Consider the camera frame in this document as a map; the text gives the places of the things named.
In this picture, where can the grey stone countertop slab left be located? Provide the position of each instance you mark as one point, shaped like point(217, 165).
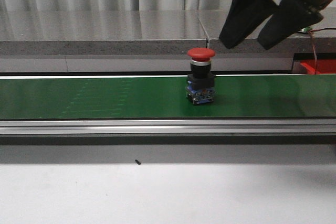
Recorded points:
point(171, 32)

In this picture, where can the red plastic bin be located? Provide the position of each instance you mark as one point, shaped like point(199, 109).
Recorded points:
point(324, 66)

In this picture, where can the aluminium conveyor side rail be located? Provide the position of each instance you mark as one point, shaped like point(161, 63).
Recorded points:
point(174, 126)

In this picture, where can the green conveyor belt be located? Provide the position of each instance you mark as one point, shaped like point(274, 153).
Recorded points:
point(286, 96)

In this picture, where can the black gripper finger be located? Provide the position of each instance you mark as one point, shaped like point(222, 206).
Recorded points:
point(243, 18)
point(290, 17)

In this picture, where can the small green circuit board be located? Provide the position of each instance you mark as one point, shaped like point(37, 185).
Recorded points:
point(305, 30)

